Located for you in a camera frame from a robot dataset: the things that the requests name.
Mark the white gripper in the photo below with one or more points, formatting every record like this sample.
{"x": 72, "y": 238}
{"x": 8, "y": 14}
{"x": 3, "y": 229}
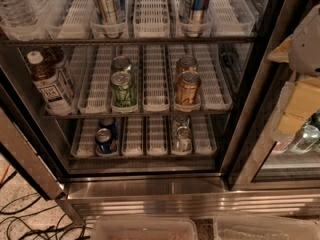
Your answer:
{"x": 306, "y": 47}

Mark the red bull can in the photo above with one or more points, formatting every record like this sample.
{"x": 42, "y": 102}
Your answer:
{"x": 193, "y": 17}

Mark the green can behind glass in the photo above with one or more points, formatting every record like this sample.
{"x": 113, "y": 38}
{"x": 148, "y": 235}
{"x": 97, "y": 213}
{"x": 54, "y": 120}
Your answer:
{"x": 305, "y": 138}

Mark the red can behind glass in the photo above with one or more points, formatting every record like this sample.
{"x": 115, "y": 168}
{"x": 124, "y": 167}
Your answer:
{"x": 280, "y": 147}

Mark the front orange soda can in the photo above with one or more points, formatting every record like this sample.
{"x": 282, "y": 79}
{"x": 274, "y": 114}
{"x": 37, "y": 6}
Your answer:
{"x": 187, "y": 86}

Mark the orange soda can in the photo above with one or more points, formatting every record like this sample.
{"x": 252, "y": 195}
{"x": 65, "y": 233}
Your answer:
{"x": 186, "y": 63}
{"x": 187, "y": 86}

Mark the rear orange soda can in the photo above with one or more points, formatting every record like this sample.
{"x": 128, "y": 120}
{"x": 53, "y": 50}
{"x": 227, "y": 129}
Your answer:
{"x": 186, "y": 63}

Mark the rear silver can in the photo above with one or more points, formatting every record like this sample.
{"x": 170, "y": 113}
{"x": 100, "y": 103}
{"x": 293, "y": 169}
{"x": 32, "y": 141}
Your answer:
{"x": 181, "y": 120}

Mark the front silver can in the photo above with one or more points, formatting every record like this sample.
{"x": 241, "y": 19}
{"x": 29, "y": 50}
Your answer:
{"x": 183, "y": 141}

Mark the stainless steel fridge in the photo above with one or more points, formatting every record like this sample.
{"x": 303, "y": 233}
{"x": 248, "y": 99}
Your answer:
{"x": 229, "y": 168}

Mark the front green soda can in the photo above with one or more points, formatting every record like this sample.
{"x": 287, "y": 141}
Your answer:
{"x": 123, "y": 89}

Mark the green soda can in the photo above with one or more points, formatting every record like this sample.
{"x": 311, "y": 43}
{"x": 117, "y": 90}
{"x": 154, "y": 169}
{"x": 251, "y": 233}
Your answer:
{"x": 123, "y": 89}
{"x": 121, "y": 63}

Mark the rear green soda can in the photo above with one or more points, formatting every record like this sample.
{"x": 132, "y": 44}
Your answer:
{"x": 121, "y": 63}

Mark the rear blue soda can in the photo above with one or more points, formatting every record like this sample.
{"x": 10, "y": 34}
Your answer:
{"x": 110, "y": 124}

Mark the blue soda can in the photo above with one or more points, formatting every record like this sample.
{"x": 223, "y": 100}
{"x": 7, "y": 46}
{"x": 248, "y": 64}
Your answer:
{"x": 105, "y": 141}
{"x": 110, "y": 124}

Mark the tall silver can left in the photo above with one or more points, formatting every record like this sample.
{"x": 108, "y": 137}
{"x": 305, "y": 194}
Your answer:
{"x": 111, "y": 13}

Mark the front blue soda can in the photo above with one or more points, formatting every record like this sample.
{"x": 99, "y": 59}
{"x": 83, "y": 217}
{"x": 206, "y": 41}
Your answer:
{"x": 105, "y": 141}

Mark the open fridge door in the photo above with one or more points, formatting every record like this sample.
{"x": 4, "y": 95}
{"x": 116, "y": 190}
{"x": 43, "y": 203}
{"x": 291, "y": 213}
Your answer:
{"x": 22, "y": 148}

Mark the right clear plastic bin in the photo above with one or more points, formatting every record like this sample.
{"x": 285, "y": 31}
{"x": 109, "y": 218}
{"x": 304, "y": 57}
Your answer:
{"x": 254, "y": 227}

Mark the clear plastic bin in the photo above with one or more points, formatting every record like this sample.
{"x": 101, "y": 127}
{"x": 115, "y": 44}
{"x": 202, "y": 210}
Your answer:
{"x": 143, "y": 228}
{"x": 254, "y": 227}

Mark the left clear plastic bin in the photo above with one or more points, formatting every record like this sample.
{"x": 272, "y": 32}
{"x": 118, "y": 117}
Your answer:
{"x": 143, "y": 228}

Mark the front tea bottle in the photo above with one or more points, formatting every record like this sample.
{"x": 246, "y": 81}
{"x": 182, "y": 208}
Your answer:
{"x": 50, "y": 84}

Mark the tea bottle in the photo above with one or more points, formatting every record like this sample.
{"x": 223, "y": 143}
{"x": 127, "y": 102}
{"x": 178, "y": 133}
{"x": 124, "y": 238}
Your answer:
{"x": 57, "y": 57}
{"x": 50, "y": 84}

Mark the rear tea bottle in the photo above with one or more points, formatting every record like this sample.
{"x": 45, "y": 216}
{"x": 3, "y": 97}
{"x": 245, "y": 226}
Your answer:
{"x": 57, "y": 57}

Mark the clear water bottle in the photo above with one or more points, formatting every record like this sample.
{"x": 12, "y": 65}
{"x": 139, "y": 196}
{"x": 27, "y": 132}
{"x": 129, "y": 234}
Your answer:
{"x": 17, "y": 13}

